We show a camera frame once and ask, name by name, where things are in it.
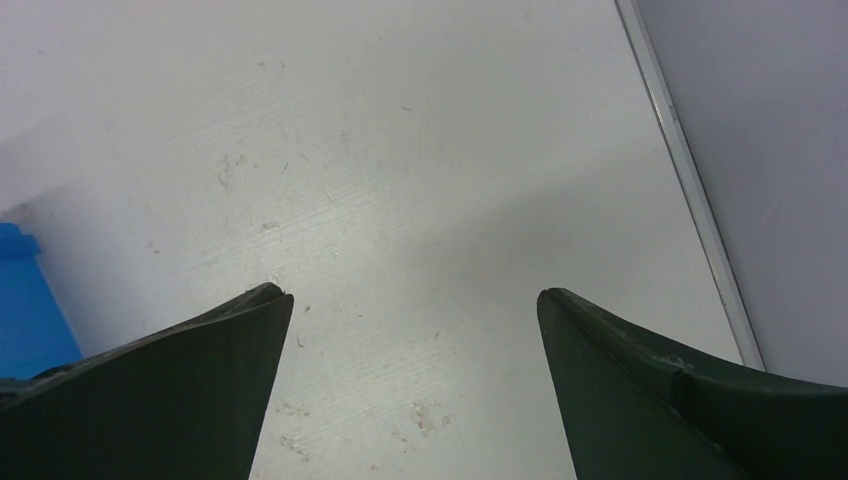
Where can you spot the blue plastic bin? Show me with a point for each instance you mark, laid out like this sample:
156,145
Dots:
35,336

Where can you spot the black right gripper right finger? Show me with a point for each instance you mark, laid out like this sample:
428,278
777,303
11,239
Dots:
639,405

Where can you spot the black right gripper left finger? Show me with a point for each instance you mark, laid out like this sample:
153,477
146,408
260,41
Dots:
187,402

